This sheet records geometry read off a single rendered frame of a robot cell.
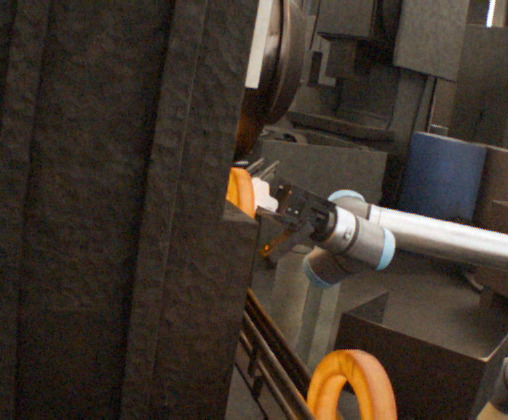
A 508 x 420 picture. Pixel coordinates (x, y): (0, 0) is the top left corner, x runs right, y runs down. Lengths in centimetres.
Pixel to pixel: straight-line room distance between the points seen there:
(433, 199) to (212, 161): 393
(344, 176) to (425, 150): 99
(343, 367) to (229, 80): 41
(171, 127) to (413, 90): 467
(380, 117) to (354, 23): 81
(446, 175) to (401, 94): 90
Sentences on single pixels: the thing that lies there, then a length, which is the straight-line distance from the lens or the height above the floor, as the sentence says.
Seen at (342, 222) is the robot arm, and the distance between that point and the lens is 131.
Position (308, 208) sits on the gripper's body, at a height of 85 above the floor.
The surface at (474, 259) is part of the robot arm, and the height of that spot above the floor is 76.
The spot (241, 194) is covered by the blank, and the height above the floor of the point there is 87.
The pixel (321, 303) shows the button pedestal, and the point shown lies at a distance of 240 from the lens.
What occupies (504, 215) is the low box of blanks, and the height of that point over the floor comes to 56.
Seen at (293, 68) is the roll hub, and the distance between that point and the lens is 131.
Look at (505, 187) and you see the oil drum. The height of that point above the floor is 61.
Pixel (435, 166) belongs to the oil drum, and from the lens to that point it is 476.
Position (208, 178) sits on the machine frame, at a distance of 92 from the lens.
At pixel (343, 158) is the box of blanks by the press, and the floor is 68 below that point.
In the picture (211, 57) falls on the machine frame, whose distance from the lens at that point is 90.
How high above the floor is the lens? 108
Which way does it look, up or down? 12 degrees down
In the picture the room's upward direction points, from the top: 10 degrees clockwise
